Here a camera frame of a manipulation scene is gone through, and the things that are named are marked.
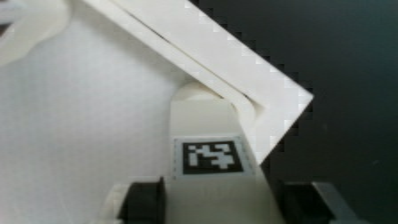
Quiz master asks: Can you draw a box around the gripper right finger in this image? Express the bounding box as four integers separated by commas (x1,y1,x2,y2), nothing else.
278,182,355,224

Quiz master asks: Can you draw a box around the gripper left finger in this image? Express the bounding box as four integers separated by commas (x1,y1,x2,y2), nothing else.
95,178,166,224

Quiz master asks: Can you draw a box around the white desk top tray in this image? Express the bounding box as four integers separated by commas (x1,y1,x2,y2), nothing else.
0,0,268,224

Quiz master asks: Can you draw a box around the white U-shaped frame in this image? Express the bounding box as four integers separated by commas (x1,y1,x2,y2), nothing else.
108,0,315,166

